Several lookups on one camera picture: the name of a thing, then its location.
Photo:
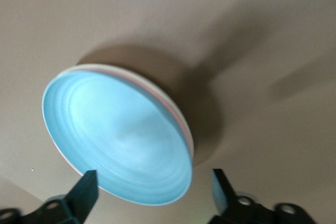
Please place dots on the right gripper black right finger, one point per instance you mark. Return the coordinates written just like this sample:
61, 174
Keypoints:
225, 197

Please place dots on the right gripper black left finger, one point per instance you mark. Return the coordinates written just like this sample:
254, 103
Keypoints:
81, 197

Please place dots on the shallow blue bowl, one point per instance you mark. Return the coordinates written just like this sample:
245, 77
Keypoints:
118, 134

